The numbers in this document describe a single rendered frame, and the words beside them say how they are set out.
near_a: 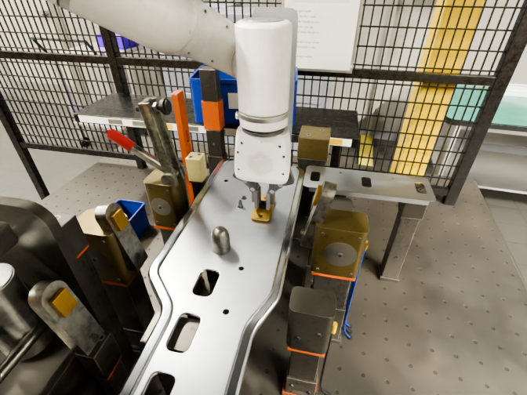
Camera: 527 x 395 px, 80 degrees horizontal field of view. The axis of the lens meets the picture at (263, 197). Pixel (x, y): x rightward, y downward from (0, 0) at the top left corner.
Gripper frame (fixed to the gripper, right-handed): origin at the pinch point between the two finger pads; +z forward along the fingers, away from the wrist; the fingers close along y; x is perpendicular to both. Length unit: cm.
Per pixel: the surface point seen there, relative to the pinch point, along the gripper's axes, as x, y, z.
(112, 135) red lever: -0.9, -30.1, -10.9
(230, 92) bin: 35.1, -17.2, -9.2
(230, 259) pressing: -14.7, -2.7, 3.2
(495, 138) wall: 259, 166, 90
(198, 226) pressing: -7.7, -11.4, 3.2
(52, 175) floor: 134, -211, 103
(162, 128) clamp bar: 1.1, -20.1, -12.5
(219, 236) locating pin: -13.7, -4.6, -0.9
